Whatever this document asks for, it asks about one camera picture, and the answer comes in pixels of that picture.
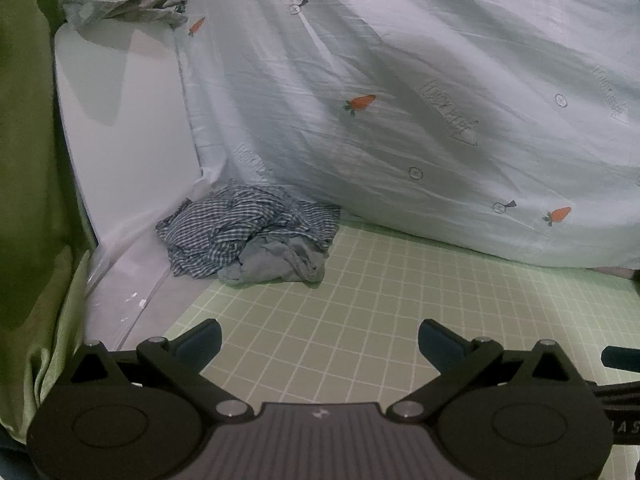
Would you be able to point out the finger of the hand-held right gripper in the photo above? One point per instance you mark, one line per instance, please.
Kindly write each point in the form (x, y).
(622, 356)

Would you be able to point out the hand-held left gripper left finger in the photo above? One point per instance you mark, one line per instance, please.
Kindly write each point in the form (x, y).
(200, 344)

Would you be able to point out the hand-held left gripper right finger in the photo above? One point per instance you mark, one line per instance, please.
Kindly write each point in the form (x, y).
(440, 344)

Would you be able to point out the blue plaid shirt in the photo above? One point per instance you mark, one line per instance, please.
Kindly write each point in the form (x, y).
(225, 230)

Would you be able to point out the green grid bed mat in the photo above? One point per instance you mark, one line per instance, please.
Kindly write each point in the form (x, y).
(350, 310)

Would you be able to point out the grey crumpled garment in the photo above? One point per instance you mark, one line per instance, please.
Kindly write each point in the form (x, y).
(270, 260)

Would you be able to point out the green curtain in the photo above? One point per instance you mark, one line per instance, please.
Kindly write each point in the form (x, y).
(25, 160)

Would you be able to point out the carrot print pale quilt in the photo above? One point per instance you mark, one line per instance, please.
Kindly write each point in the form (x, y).
(400, 35)

